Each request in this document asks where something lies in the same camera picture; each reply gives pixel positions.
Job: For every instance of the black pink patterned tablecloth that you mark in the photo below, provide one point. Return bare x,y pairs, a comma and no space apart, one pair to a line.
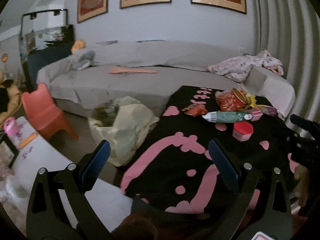
173,171

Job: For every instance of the yellow beanbag lounger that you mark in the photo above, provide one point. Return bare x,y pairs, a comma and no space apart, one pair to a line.
10,98

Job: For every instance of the red snack packet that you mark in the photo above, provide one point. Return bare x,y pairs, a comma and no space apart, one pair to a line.
195,109

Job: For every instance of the dark fish tank cabinet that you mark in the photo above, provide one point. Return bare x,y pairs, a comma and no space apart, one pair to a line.
38,59

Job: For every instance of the white low table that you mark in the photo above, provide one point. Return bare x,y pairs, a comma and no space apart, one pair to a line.
47,187

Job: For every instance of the long pink shoehorn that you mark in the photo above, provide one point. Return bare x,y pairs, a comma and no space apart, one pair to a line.
120,70

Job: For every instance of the grey covered sofa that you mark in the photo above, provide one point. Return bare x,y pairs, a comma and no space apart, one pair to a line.
177,63

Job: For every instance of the grey shark plush toy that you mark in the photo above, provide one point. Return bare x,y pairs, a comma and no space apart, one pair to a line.
82,59

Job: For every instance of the pink toy bucket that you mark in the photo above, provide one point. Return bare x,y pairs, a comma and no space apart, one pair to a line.
11,127

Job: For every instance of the orange pencil case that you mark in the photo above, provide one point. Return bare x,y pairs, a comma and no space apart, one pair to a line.
27,140

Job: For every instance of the red plastic kids chair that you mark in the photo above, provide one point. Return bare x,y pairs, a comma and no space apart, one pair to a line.
44,115

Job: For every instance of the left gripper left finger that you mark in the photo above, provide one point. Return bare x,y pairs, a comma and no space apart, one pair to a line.
92,164

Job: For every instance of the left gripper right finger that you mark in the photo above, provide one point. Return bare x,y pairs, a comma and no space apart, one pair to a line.
224,166

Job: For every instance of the green white snack wrapper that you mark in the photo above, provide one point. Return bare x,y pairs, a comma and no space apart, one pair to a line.
227,117

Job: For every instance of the small pink wrapper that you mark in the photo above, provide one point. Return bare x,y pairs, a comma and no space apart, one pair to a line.
256,113

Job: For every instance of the grey pleated curtain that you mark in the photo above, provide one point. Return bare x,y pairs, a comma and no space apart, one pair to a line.
289,30

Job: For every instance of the black framed tablet box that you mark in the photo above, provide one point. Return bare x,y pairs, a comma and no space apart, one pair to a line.
9,153

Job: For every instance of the yellow trash bag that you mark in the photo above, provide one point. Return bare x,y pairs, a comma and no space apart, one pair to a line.
124,123

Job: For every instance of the pink floral blanket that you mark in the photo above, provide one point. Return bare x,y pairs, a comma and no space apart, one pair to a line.
238,68

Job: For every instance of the yellow face cushion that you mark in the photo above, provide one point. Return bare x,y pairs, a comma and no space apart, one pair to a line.
78,45

